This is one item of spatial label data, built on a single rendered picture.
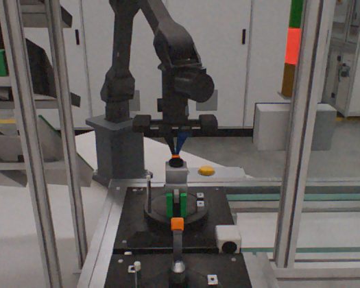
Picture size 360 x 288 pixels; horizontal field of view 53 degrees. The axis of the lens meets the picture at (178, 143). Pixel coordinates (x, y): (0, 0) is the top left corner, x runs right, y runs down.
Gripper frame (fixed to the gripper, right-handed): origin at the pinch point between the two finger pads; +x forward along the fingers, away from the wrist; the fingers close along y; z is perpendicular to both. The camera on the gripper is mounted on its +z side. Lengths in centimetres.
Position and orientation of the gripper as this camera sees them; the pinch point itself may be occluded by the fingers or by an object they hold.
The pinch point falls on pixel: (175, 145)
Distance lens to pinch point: 83.7
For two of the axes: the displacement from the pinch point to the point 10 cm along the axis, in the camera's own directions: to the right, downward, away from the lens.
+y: -10.0, 0.1, -0.1
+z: -0.2, -3.6, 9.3
